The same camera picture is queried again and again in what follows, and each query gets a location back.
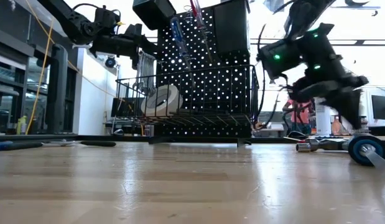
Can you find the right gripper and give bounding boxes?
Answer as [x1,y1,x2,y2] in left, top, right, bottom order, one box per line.
[290,73,370,131]

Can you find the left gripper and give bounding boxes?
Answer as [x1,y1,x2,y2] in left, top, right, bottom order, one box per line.
[88,23,159,72]

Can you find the large blue clear screwdriver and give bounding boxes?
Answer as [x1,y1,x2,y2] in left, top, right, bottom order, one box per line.
[169,16,196,90]

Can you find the black blue grip screwdriver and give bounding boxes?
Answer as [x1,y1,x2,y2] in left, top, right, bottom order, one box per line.
[346,133,385,171]

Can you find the white tape roll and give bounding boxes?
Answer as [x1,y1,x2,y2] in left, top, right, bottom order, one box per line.
[140,83,184,118]

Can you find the red clear screwdriver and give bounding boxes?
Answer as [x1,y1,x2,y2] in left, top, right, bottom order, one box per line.
[188,0,215,63]

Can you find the black pegboard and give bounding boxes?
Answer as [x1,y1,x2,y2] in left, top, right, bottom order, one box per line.
[157,6,252,146]

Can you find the black handled pliers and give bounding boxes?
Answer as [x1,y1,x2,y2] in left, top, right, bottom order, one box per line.
[41,139,118,148]

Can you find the white tower fan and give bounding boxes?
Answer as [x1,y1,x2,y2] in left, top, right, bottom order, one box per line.
[315,96,333,136]

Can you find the wide black plastic bin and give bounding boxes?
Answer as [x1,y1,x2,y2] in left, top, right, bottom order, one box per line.
[132,0,177,31]

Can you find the black computer monitor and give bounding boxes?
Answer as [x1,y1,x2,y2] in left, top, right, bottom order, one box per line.
[370,95,385,123]
[110,97,146,118]

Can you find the round black lamp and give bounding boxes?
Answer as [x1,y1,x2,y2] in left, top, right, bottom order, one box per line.
[104,55,119,69]

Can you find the person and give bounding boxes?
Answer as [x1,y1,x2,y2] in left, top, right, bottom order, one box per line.
[281,98,317,137]

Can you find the silver pegboard hook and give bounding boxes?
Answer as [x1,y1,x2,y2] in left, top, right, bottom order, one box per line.
[183,4,195,24]

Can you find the silver socket extension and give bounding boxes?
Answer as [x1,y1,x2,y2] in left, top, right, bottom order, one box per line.
[295,138,350,154]

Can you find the ceiling light bar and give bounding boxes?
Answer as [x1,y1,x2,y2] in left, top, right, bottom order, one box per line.
[249,39,385,47]

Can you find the tall black plastic bin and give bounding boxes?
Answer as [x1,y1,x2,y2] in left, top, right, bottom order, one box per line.
[212,0,251,57]

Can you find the dark storage shelf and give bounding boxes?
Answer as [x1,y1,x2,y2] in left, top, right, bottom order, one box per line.
[0,24,36,135]

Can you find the yellow green bottle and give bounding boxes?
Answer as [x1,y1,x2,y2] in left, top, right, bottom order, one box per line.
[16,114,28,134]

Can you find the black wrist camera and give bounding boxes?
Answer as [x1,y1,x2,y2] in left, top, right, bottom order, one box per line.
[93,5,122,30]

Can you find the black wire basket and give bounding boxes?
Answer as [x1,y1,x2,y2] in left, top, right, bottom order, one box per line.
[115,64,260,127]

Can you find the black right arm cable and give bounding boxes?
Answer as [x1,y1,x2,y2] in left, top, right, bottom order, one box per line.
[253,23,282,130]

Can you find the yellow cable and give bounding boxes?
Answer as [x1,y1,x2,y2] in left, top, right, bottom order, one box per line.
[24,0,124,135]

